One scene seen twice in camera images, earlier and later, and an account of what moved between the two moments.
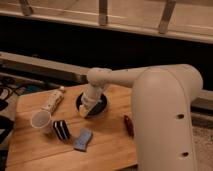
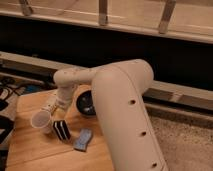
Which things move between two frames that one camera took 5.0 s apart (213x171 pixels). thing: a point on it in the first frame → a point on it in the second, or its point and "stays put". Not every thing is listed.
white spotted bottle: (53, 100) stays put
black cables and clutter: (10, 90) stays put
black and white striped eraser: (61, 128) stays put
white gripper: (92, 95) → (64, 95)
